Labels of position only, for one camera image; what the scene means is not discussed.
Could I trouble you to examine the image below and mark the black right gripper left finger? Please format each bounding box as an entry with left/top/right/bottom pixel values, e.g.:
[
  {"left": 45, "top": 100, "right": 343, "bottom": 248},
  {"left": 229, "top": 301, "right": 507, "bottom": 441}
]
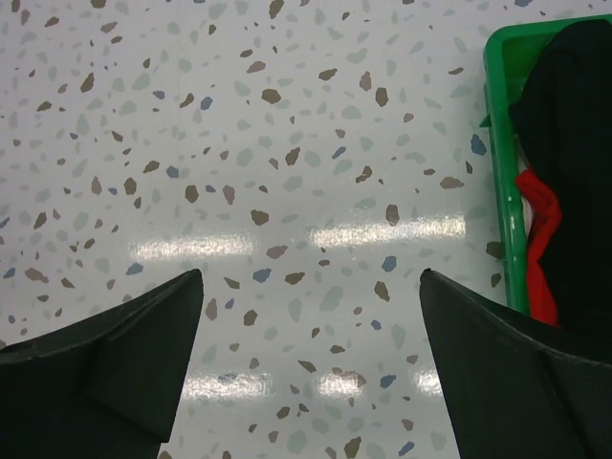
[{"left": 1, "top": 269, "right": 204, "bottom": 458}]

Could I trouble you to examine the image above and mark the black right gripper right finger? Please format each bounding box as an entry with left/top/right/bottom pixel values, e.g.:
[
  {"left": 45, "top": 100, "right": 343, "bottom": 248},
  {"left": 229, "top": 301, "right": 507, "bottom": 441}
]
[{"left": 419, "top": 269, "right": 611, "bottom": 458}]

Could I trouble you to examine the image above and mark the black t shirt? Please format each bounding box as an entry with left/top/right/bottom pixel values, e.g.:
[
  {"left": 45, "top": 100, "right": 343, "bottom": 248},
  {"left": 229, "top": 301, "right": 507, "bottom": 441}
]
[{"left": 509, "top": 19, "right": 611, "bottom": 341}]

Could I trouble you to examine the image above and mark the red t shirt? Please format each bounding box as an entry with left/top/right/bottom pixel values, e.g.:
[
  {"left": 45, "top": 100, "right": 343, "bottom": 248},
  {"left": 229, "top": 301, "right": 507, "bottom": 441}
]
[{"left": 515, "top": 166, "right": 562, "bottom": 327}]

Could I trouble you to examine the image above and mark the green plastic basket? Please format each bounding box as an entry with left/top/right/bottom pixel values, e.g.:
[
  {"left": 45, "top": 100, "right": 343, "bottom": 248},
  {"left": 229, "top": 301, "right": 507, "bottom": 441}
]
[{"left": 481, "top": 16, "right": 591, "bottom": 314}]

